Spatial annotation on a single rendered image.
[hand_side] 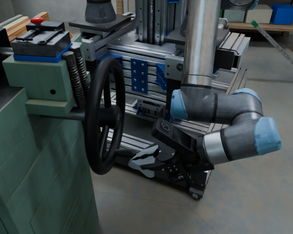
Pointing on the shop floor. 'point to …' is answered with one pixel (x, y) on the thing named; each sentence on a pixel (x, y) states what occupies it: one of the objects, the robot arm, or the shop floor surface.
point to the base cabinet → (52, 191)
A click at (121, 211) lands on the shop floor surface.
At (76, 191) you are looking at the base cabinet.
